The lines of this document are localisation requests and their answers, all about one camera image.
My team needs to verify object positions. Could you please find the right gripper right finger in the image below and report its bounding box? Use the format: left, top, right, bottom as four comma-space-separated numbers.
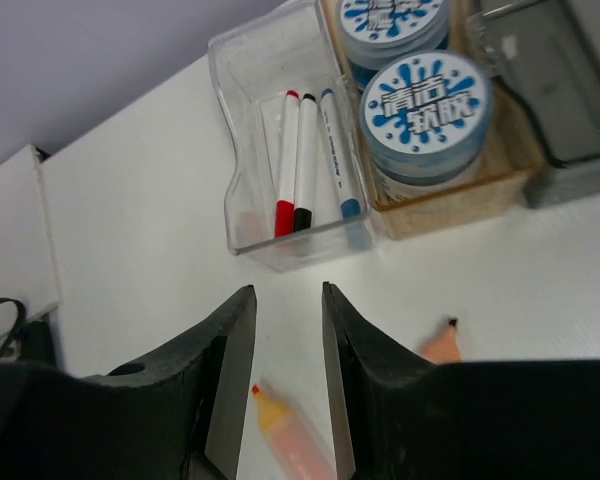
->
322, 283, 600, 479

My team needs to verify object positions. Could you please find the black cap marker pen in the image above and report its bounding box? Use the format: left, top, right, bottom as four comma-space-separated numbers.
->
293, 93, 318, 232

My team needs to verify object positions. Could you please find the red cap marker pen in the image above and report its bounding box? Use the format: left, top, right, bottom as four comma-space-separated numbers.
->
274, 90, 300, 238

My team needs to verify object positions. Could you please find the orange pencil-shaped highlighter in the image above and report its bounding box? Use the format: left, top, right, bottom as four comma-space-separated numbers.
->
251, 384, 336, 480

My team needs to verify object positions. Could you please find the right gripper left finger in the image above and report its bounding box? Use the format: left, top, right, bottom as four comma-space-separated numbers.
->
0, 286, 257, 479

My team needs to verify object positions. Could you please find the blue cap marker pen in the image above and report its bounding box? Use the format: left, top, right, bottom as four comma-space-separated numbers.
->
319, 88, 361, 219

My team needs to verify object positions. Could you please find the grey smoked plastic bin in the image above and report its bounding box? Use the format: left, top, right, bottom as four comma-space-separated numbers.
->
466, 1, 600, 209

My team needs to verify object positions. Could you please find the grey-orange pencil-shaped highlighter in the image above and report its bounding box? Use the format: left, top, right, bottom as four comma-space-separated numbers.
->
420, 317, 462, 364

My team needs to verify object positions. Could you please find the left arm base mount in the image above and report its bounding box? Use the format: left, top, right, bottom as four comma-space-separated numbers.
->
0, 297, 58, 368

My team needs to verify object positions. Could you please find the clear plastic bin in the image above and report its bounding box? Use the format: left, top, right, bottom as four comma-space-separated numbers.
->
208, 1, 373, 272

